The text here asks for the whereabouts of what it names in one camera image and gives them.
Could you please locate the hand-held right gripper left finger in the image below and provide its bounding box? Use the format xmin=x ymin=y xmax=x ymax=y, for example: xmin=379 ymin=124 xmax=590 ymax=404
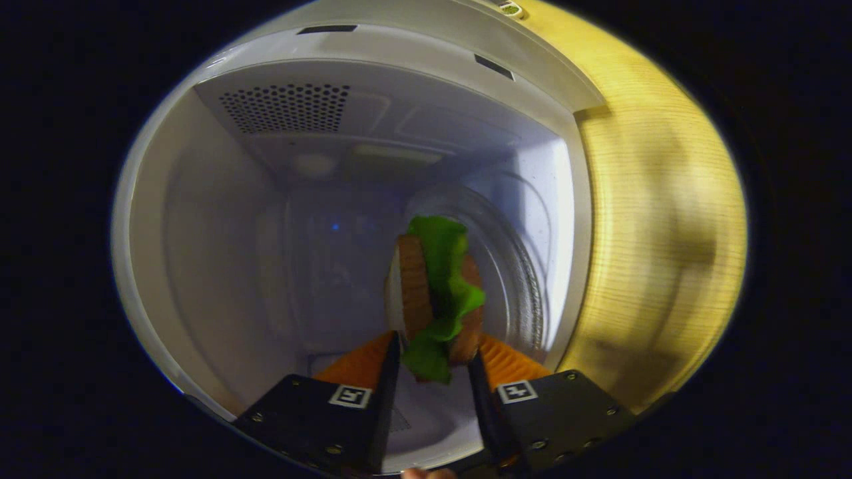
xmin=232 ymin=331 xmax=402 ymax=476

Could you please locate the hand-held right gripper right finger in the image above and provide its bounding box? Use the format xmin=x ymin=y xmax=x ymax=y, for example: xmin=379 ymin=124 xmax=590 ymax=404
xmin=466 ymin=333 xmax=640 ymax=476

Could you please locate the sandwich with lettuce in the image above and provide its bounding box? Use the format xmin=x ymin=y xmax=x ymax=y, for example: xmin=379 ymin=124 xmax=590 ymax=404
xmin=384 ymin=215 xmax=487 ymax=385

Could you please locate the white microwave oven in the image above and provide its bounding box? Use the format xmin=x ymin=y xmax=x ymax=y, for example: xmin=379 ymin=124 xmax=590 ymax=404
xmin=110 ymin=0 xmax=606 ymax=474

